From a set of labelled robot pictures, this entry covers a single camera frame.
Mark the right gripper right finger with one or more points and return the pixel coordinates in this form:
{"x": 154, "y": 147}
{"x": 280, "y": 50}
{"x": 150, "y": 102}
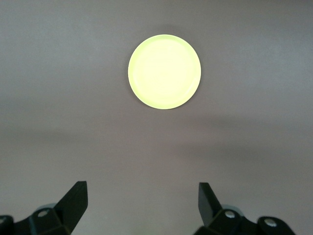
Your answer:
{"x": 220, "y": 220}

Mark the yellow round plate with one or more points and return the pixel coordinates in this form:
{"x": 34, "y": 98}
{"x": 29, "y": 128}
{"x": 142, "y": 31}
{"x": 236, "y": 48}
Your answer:
{"x": 163, "y": 72}

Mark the brown table cover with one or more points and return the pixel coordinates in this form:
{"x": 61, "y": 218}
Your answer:
{"x": 73, "y": 110}

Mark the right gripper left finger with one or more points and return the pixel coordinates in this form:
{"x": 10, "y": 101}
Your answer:
{"x": 61, "y": 215}

